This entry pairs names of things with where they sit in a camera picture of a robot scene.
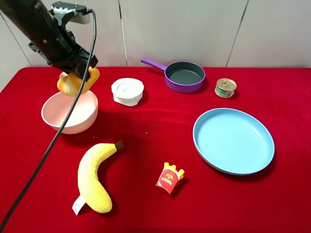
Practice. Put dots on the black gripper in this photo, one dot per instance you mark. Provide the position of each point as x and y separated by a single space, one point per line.
55 43

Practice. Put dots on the orange toy bread bun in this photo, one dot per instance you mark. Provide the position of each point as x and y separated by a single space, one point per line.
69 84

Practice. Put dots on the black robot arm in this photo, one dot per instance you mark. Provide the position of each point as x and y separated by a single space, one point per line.
7 7

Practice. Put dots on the white round lidded container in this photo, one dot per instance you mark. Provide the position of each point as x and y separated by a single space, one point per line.
127 91

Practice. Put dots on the pink ribbed bowl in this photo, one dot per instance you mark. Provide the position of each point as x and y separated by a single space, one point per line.
56 108

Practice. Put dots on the red tablecloth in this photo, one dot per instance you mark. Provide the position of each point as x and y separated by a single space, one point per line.
158 130

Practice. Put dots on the purple toy frying pan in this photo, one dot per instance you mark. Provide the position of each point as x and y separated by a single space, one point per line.
182 76

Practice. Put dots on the yellow plush banana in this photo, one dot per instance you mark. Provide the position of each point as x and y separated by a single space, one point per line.
91 190

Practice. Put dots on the small gold-lid tin can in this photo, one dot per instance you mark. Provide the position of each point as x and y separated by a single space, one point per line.
225 88

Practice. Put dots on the red toy fries box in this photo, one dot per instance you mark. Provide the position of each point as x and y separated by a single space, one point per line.
169 178

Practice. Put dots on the blue oval plate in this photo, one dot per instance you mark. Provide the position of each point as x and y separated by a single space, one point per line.
233 142

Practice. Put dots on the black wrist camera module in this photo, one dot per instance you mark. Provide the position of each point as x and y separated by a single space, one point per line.
65 12

